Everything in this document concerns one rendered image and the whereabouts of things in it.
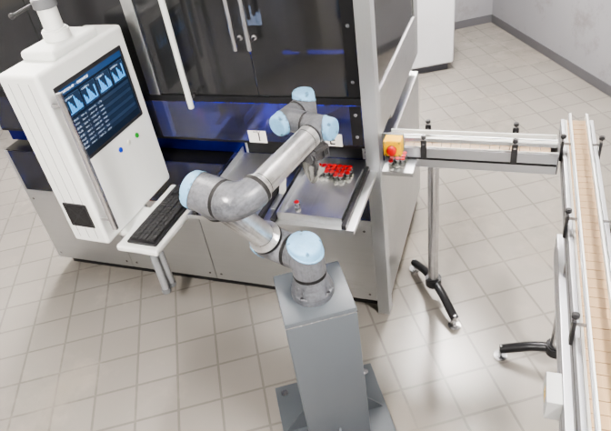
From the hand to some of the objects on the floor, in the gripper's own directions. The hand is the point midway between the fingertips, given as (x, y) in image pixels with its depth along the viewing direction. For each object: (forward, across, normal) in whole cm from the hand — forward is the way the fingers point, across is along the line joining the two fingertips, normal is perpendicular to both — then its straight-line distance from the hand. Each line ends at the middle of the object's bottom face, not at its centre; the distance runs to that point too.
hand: (311, 181), depth 203 cm
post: (+106, +8, -40) cm, 114 cm away
